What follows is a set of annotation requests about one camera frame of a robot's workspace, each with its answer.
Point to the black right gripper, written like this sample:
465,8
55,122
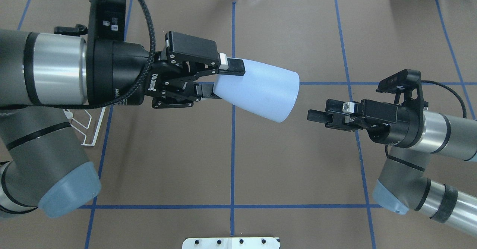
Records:
404,129

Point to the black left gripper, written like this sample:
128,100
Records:
121,72

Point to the light blue plastic cup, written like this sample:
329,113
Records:
264,89

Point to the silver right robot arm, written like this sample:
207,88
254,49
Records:
402,186

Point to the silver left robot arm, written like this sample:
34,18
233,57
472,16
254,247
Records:
44,74

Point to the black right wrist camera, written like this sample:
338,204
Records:
406,85

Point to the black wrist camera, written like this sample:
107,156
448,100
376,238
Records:
107,20
406,85

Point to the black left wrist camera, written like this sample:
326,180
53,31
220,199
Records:
107,20

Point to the white wire cup holder rack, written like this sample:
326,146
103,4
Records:
87,124

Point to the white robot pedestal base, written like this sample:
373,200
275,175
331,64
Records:
232,243

